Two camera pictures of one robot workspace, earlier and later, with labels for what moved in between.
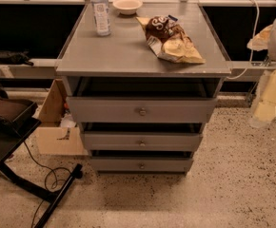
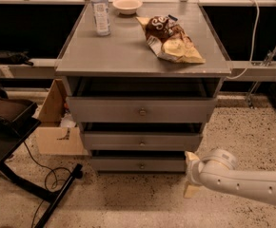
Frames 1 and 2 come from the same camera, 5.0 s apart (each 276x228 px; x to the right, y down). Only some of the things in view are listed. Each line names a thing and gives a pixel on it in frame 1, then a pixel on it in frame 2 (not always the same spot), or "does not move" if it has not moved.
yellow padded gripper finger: (266, 112) to (190, 156)
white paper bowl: (128, 6) does not move
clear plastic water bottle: (101, 10) does not move
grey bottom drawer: (142, 164) does not move
